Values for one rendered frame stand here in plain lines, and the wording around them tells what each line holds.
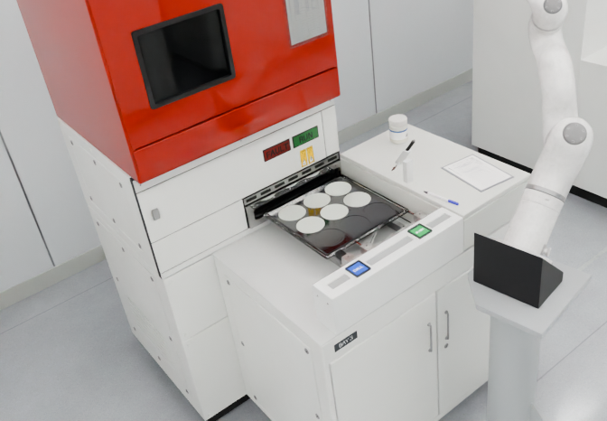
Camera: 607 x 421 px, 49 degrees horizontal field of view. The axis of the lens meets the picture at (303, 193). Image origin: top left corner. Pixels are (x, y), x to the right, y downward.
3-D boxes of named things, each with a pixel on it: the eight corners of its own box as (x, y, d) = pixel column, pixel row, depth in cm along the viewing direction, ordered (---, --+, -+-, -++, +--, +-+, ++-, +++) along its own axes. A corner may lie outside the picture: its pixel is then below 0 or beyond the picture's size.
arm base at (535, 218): (555, 268, 204) (579, 213, 205) (546, 259, 188) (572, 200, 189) (497, 246, 214) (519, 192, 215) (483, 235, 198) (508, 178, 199)
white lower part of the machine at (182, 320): (135, 344, 324) (85, 204, 280) (273, 266, 362) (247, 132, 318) (209, 435, 274) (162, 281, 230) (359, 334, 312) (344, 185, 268)
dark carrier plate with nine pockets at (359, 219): (267, 214, 243) (267, 213, 243) (340, 177, 259) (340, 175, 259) (327, 255, 219) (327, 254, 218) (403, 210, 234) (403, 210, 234)
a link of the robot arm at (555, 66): (552, 161, 198) (544, 169, 213) (595, 155, 195) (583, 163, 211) (526, 1, 205) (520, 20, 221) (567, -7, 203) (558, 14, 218)
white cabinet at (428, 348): (248, 407, 283) (211, 255, 240) (412, 298, 328) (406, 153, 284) (347, 515, 238) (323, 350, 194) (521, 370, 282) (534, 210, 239)
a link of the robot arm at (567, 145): (560, 205, 206) (591, 135, 207) (571, 199, 188) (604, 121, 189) (522, 191, 209) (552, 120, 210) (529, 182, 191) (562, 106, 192)
